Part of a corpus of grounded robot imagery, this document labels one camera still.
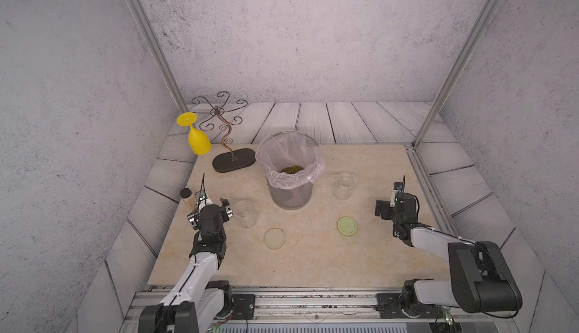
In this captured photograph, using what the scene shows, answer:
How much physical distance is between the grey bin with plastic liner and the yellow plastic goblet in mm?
244

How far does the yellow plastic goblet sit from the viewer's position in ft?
2.85

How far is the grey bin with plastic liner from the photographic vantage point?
0.79 metres
